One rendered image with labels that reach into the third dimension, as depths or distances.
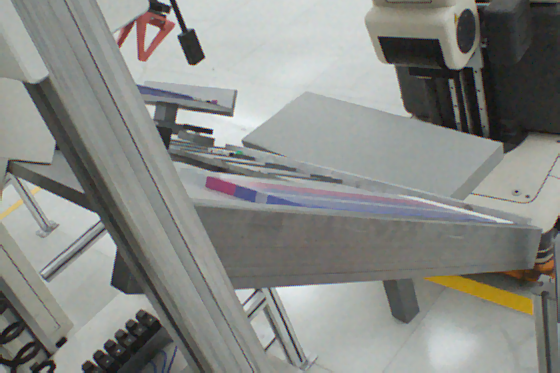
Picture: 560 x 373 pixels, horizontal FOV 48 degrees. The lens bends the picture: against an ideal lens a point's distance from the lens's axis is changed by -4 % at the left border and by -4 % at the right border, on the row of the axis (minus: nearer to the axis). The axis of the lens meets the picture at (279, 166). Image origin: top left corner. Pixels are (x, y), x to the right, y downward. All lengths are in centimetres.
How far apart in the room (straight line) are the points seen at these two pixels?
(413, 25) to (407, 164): 33
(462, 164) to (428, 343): 62
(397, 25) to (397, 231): 96
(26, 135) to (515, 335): 145
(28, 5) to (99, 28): 4
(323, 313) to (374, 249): 135
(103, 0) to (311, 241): 28
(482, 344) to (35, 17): 159
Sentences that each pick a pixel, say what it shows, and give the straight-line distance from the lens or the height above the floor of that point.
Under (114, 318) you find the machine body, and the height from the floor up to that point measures 62.
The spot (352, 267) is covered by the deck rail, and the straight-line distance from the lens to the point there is 58.
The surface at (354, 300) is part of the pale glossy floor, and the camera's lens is 195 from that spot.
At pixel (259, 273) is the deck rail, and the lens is 49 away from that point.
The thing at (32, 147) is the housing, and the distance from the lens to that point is 57.
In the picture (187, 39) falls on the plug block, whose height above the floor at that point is 112.
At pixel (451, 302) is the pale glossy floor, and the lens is 188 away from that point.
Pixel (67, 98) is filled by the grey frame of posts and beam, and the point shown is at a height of 130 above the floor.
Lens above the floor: 141
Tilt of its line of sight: 33 degrees down
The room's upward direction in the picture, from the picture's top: 20 degrees counter-clockwise
